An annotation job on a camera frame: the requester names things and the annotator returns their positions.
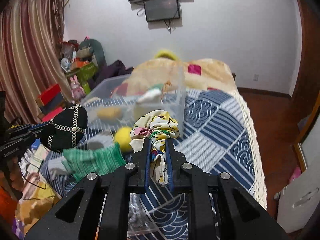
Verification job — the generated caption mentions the yellow felt ball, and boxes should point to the yellow felt ball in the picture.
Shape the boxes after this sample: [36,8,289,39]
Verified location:
[114,126,132,153]

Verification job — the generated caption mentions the floral yellow white cloth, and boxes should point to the floral yellow white cloth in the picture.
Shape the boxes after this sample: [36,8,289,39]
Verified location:
[130,109,179,185]

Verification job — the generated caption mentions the green knitted sock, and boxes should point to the green knitted sock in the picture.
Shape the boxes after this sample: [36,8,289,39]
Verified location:
[48,143,126,182]

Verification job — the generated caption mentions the red box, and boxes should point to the red box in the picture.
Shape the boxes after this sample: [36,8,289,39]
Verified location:
[35,83,61,107]

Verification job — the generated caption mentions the blue white patterned bedspread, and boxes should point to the blue white patterned bedspread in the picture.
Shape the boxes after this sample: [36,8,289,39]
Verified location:
[39,88,268,240]

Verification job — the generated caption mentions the pink bunny toy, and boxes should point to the pink bunny toy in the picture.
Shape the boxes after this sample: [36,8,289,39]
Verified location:
[70,75,86,102]

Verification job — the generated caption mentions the yellow oval sponge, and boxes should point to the yellow oval sponge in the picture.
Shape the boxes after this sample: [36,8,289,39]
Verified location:
[96,107,123,121]

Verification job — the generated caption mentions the clear plastic storage bin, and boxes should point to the clear plastic storage bin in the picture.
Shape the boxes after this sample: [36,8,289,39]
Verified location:
[78,74,186,149]

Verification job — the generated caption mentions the striped pink curtain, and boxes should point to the striped pink curtain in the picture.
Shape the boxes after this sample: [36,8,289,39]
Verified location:
[1,0,71,123]

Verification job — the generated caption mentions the green cardboard box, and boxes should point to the green cardboard box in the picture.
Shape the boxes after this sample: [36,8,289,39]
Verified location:
[65,63,98,94]

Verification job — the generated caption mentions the beige plush blanket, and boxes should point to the beige plush blanket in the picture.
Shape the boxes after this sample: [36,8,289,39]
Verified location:
[113,58,238,96]

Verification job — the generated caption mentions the green dinosaur plush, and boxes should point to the green dinosaur plush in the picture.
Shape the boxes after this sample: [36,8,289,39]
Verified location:
[76,38,107,68]

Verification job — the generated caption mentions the dark purple garment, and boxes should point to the dark purple garment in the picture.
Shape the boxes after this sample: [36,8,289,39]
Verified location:
[88,60,134,90]

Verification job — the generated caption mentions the yellow green fuzzy plush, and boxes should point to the yellow green fuzzy plush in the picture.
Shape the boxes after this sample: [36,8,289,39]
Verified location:
[154,49,179,61]

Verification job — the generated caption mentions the white small cabinet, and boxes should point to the white small cabinet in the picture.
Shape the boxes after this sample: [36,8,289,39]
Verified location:
[277,156,320,233]

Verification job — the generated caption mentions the wooden door frame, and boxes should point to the wooden door frame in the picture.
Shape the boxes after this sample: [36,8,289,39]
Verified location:
[290,0,320,143]

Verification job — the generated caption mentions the wall mounted black monitor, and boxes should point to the wall mounted black monitor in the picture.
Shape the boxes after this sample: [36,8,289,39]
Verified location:
[144,0,180,22]

